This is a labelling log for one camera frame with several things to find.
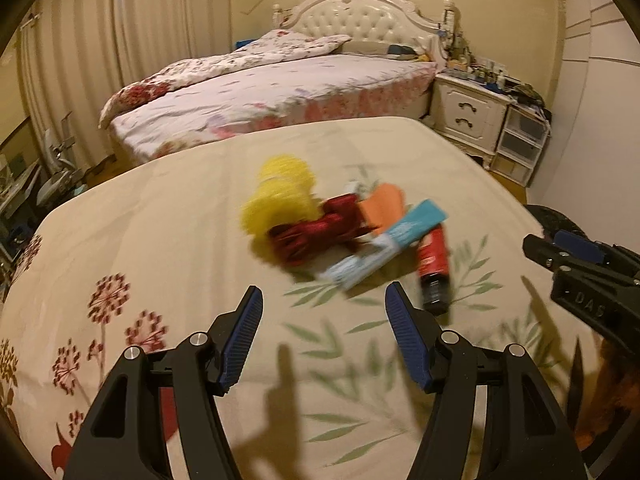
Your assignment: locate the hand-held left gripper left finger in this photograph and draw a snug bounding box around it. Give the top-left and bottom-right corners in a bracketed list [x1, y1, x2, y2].
[62, 285, 263, 480]

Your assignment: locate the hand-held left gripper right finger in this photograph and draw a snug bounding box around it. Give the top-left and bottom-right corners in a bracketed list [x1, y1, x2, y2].
[384, 281, 588, 480]

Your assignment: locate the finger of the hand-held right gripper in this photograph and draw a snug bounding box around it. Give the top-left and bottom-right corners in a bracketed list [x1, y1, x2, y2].
[522, 234, 608, 277]
[554, 230, 640, 277]

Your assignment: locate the bin with black liner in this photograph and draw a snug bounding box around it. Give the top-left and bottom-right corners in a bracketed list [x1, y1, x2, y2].
[527, 204, 588, 241]

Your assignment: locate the red black tube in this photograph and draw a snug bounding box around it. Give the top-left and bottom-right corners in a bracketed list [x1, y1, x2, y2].
[417, 224, 452, 317]

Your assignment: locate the teal white toothpaste box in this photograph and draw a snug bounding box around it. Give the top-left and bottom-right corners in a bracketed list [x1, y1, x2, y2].
[317, 199, 448, 291]

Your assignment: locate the dark red foil wrapper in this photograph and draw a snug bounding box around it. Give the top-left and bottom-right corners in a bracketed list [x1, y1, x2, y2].
[267, 194, 373, 267]

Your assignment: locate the orange paper packet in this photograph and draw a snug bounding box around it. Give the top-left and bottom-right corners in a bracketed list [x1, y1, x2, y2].
[357, 183, 405, 235]

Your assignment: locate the person's right forearm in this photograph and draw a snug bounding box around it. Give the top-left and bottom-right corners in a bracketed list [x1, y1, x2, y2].
[570, 330, 640, 456]

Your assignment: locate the plastic drawer unit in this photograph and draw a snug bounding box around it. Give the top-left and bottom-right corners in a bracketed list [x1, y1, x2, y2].
[492, 105, 553, 188]

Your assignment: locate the white sliding wardrobe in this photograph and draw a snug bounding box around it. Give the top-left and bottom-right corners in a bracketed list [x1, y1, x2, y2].
[525, 0, 640, 241]

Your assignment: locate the cream leaf print cloth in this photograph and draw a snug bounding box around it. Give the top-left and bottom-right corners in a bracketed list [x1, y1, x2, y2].
[0, 116, 596, 480]

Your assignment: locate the dark cloth pile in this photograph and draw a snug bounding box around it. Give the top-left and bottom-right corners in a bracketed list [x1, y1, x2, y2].
[505, 82, 553, 111]

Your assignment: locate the white nightstand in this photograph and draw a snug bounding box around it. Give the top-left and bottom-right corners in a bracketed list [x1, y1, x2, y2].
[430, 72, 516, 161]

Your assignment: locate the cluster of small bottles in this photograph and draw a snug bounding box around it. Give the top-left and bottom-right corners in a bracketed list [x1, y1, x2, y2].
[442, 45, 521, 92]

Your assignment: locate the floral bed sheet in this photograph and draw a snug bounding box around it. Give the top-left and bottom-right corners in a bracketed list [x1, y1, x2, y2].
[107, 55, 436, 161]

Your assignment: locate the cluttered desk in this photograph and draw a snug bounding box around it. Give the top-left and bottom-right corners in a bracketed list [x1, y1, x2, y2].
[0, 150, 51, 271]

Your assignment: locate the pillow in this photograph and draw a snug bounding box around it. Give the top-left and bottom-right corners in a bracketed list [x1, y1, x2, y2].
[340, 40, 401, 57]

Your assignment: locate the floral quilt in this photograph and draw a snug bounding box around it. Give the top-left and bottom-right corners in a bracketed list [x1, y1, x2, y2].
[97, 29, 353, 128]

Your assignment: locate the white bed with tufted headboard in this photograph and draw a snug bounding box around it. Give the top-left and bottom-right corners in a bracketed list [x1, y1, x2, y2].
[97, 0, 453, 166]

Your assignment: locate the cream curtain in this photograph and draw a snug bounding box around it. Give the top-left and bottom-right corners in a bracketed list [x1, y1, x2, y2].
[20, 0, 121, 171]
[112, 0, 233, 91]

